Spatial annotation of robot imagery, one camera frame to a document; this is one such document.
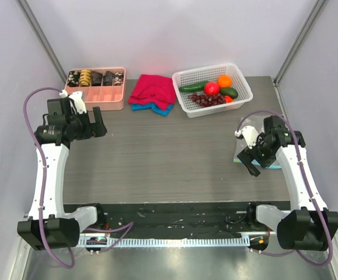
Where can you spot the yellow striped roll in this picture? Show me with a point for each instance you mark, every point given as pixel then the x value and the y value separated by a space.
pixel 85 78

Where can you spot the clear zip top bag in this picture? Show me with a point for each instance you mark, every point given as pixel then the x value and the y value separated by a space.
pixel 257 122

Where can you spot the black patterned roll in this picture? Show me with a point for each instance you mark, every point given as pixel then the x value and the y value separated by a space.
pixel 108 78

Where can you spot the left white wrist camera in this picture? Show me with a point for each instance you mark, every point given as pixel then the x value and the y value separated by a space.
pixel 76 100

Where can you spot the red folded cloth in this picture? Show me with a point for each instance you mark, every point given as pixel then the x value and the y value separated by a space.
pixel 153 89

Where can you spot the red apple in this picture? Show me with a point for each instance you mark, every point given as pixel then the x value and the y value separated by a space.
pixel 211 88

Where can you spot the dark brown roll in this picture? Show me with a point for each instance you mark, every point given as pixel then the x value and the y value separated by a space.
pixel 96 78

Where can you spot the green cucumber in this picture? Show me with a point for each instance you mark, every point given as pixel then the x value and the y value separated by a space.
pixel 195 87

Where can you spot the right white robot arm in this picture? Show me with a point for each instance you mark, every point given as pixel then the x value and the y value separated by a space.
pixel 309 225

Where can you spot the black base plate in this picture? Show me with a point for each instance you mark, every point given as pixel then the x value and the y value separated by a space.
pixel 185 220

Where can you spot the blue folded cloth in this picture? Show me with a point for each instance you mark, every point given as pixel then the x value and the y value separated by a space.
pixel 153 107

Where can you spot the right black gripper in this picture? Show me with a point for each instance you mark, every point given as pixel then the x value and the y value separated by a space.
pixel 252 154

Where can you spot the white plastic basket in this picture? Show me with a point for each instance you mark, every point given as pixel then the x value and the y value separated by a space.
pixel 211 74

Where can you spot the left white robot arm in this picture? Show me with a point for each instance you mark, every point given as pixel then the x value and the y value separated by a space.
pixel 47 220

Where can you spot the orange fruit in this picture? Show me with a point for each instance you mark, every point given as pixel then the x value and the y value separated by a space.
pixel 224 81

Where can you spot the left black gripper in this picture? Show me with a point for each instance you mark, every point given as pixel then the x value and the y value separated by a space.
pixel 98 128

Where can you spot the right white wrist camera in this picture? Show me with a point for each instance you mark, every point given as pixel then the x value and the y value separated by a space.
pixel 249 134

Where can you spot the white slotted cable duct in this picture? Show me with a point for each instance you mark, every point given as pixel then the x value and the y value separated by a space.
pixel 93 242

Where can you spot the purple grape bunch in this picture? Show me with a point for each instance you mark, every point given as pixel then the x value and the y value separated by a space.
pixel 205 100

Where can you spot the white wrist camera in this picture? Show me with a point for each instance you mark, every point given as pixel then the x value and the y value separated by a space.
pixel 76 100
pixel 249 134

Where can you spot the red pepper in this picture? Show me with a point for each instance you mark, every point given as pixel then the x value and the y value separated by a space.
pixel 228 99

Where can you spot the floral end roll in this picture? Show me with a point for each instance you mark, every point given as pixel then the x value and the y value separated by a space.
pixel 118 78

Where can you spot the green avocado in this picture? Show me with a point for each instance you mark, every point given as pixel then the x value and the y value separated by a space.
pixel 231 92

